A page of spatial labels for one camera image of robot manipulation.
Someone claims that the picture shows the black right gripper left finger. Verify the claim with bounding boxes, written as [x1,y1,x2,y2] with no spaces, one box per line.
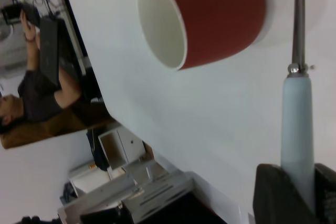
[253,163,321,224]

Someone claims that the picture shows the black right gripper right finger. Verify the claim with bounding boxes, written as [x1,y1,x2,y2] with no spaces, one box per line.
[313,163,336,224]

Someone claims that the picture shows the metal spoon with blue handle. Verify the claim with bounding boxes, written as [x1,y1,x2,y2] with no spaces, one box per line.
[280,0,315,210]

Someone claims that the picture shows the red ceramic mug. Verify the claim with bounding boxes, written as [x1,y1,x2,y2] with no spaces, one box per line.
[136,0,267,71]

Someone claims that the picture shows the black equipment box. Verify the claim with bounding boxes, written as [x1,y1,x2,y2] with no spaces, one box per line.
[80,191,228,224]

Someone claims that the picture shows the white open cabinet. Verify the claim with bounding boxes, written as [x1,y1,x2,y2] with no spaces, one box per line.
[97,126,148,180]

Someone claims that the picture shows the seated man in dark shirt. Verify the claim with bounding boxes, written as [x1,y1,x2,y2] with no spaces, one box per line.
[0,8,82,134]

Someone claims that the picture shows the black handheld device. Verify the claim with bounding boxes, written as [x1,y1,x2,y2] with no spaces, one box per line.
[18,3,42,28]

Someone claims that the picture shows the silver slotted metal bracket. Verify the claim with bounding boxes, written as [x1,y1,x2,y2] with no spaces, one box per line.
[57,168,196,224]

